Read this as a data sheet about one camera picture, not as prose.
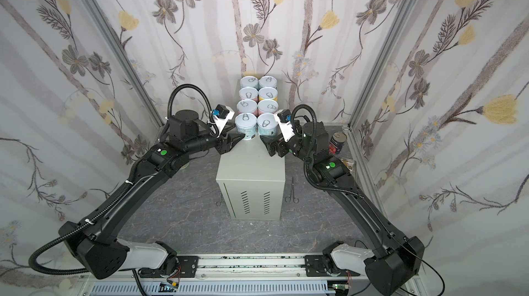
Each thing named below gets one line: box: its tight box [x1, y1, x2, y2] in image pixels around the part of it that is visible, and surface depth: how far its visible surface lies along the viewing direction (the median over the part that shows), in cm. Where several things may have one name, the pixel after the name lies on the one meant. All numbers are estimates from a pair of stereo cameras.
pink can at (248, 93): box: [238, 86, 259, 100], surface depth 78 cm
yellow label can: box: [258, 86, 279, 100], surface depth 78 cm
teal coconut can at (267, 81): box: [258, 75, 278, 91], surface depth 82 cm
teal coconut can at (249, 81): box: [239, 75, 259, 90], surface depth 83 cm
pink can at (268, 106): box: [257, 99, 279, 114], surface depth 73 cm
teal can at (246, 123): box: [234, 112, 258, 141], surface depth 68 cm
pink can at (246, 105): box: [236, 99, 258, 113], surface depth 73 cm
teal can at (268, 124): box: [256, 112, 280, 136], surface depth 68 cm
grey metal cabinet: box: [215, 136, 286, 221], surface depth 66 cm
